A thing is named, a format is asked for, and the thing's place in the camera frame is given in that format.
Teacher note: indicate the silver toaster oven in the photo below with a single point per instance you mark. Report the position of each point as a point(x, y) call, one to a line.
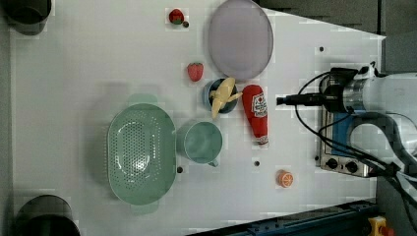
point(334, 156)

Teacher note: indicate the green oval strainer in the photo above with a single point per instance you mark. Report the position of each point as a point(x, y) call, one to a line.
point(141, 153)

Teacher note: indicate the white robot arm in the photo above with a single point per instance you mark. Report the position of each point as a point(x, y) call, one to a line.
point(367, 97)

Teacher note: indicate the black cylinder post upper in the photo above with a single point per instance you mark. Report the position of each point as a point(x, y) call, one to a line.
point(27, 17)

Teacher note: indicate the black cylinder post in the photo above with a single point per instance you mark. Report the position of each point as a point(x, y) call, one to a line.
point(27, 17)
point(46, 215)

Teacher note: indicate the grey round plate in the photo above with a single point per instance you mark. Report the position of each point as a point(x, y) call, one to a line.
point(240, 39)

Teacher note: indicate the blue metal frame rail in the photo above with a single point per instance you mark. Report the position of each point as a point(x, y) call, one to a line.
point(342, 220)

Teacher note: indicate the green mug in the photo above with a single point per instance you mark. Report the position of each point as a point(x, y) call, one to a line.
point(200, 142)

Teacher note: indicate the orange slice toy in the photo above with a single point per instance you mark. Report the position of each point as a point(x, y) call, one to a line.
point(285, 179)

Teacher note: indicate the red toy strawberry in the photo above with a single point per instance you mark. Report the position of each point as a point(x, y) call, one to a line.
point(195, 71)

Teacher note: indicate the black cylinder post lower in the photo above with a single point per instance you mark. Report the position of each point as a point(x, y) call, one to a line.
point(46, 215)

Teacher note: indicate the yellow red clamp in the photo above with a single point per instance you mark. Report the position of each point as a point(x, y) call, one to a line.
point(379, 227)

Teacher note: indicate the red ketchup bottle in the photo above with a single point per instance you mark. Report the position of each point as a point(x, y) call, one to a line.
point(256, 111)

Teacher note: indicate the peeled toy banana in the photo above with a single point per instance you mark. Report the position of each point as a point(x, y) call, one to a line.
point(222, 95)

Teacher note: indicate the small dark strawberry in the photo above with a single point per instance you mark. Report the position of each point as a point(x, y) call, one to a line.
point(176, 17)

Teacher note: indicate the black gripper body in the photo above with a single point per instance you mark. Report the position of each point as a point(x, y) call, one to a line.
point(331, 86)

